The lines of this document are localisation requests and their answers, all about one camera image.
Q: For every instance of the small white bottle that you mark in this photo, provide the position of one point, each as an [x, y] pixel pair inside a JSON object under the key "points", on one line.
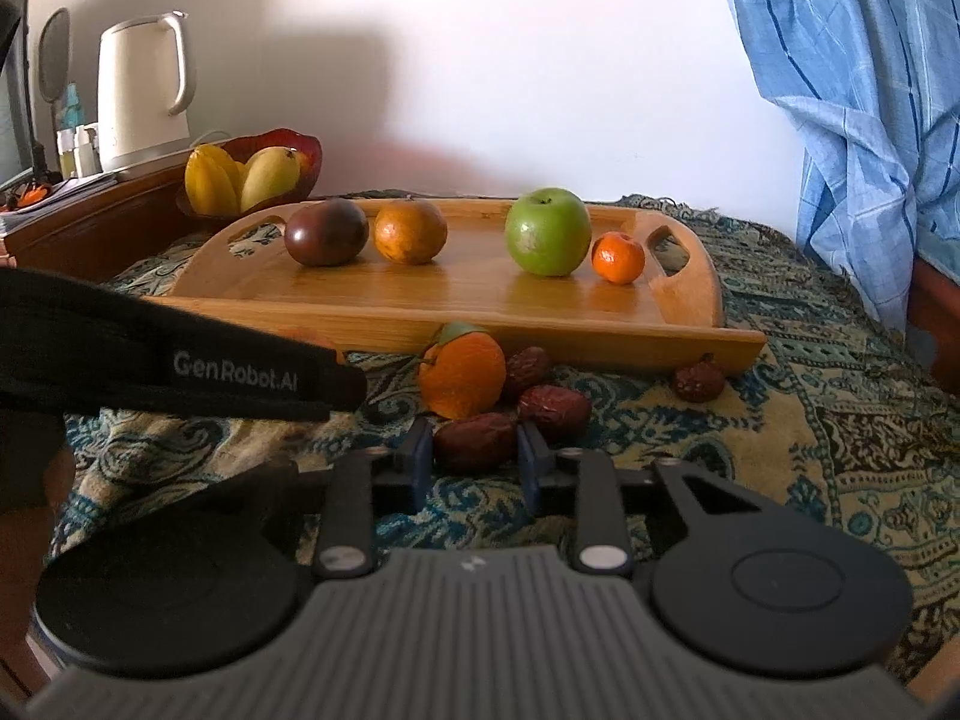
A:
{"points": [[66, 154], [88, 150]]}

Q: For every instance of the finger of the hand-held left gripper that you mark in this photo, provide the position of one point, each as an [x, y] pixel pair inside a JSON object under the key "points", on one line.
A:
{"points": [[351, 388]]}

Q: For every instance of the round standing mirror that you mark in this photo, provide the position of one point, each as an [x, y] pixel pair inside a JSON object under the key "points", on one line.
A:
{"points": [[54, 52]]}

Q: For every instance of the brown wooden cabinet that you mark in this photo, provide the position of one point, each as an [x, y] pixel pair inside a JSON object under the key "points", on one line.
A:
{"points": [[112, 217]]}

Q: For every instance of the dark purple round fruit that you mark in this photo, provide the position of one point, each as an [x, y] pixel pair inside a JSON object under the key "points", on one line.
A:
{"points": [[326, 232]]}

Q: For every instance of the teal paisley table cover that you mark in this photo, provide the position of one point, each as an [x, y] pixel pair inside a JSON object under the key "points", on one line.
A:
{"points": [[825, 427]]}

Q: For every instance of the white electric kettle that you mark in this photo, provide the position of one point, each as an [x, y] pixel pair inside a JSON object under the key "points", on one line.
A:
{"points": [[139, 90]]}

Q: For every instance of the stack of papers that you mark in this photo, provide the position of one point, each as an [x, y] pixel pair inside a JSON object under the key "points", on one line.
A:
{"points": [[67, 191]]}

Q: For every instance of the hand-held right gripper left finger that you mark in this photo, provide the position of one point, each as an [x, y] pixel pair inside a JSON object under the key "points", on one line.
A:
{"points": [[420, 465]]}

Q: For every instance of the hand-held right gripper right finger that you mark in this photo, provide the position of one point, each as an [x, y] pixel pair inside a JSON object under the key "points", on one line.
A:
{"points": [[530, 465]]}

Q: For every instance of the teal bottle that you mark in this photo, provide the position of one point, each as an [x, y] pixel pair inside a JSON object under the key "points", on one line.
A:
{"points": [[72, 106]]}

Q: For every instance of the yellow starfruit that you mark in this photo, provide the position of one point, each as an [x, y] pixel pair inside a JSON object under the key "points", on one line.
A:
{"points": [[212, 180]]}

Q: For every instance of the tangerine with green leaf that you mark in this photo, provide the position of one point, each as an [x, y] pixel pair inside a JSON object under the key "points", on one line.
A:
{"points": [[461, 375]]}

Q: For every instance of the brownish orange citrus fruit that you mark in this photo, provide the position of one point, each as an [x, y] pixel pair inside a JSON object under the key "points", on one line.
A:
{"points": [[410, 231]]}

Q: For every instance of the green apple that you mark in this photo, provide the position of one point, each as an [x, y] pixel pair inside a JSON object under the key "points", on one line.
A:
{"points": [[547, 231]]}

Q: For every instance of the blue plaid cloth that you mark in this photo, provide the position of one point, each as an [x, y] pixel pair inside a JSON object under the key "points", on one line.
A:
{"points": [[862, 90]]}

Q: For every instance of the yellow mango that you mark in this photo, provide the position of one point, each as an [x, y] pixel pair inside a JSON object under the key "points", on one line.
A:
{"points": [[268, 180]]}

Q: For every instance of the dried red date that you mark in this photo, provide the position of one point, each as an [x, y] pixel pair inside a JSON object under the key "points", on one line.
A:
{"points": [[474, 442], [526, 371], [697, 380], [555, 411]]}

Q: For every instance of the red glass bowl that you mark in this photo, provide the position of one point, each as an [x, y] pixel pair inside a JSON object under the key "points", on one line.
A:
{"points": [[292, 142]]}

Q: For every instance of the wooden chair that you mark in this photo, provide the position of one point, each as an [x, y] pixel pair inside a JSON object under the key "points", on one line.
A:
{"points": [[934, 315]]}

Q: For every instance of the wooden tray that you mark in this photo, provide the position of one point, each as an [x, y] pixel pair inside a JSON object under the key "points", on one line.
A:
{"points": [[465, 292]]}

